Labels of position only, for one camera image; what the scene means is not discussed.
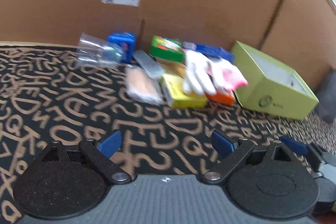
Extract orange white medicine box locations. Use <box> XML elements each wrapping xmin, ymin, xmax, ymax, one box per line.
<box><xmin>206</xmin><ymin>91</ymin><xmax>235</xmax><ymax>105</ymax></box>

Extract dark grey tote bag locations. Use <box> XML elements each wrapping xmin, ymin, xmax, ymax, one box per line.
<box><xmin>315</xmin><ymin>70</ymin><xmax>336</xmax><ymax>123</ymax></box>

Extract clear plastic cup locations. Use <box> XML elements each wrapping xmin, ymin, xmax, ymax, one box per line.
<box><xmin>77</xmin><ymin>32</ymin><xmax>124</xmax><ymax>68</ymax></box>

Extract green small box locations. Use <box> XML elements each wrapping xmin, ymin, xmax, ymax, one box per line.
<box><xmin>149</xmin><ymin>35</ymin><xmax>185</xmax><ymax>63</ymax></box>

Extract blue flat box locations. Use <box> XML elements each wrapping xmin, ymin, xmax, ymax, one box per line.
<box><xmin>182</xmin><ymin>42</ymin><xmax>235</xmax><ymax>64</ymax></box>

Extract large brown cardboard box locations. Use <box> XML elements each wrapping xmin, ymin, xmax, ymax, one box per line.
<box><xmin>1</xmin><ymin>0</ymin><xmax>335</xmax><ymax>90</ymax></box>

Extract clear plastic toothbrush case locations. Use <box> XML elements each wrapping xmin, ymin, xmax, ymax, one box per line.
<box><xmin>133</xmin><ymin>50</ymin><xmax>165</xmax><ymax>80</ymax></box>

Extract yellow box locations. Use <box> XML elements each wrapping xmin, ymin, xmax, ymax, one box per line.
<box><xmin>161</xmin><ymin>73</ymin><xmax>208</xmax><ymax>108</ymax></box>

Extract blue gum tub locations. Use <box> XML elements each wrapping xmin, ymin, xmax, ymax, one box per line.
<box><xmin>108</xmin><ymin>32</ymin><xmax>137</xmax><ymax>63</ymax></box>

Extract beige packet in plastic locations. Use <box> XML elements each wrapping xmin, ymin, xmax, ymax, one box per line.
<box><xmin>125</xmin><ymin>66</ymin><xmax>163</xmax><ymax>105</ymax></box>

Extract lime green storage box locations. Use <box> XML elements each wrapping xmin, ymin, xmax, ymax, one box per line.
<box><xmin>231</xmin><ymin>41</ymin><xmax>319</xmax><ymax>119</ymax></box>

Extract white pink work gloves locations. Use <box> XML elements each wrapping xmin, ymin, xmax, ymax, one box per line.
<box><xmin>183</xmin><ymin>50</ymin><xmax>248</xmax><ymax>96</ymax></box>

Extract black tan letter-print blanket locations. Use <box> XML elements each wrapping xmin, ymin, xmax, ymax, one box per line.
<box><xmin>1</xmin><ymin>46</ymin><xmax>335</xmax><ymax>223</ymax></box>

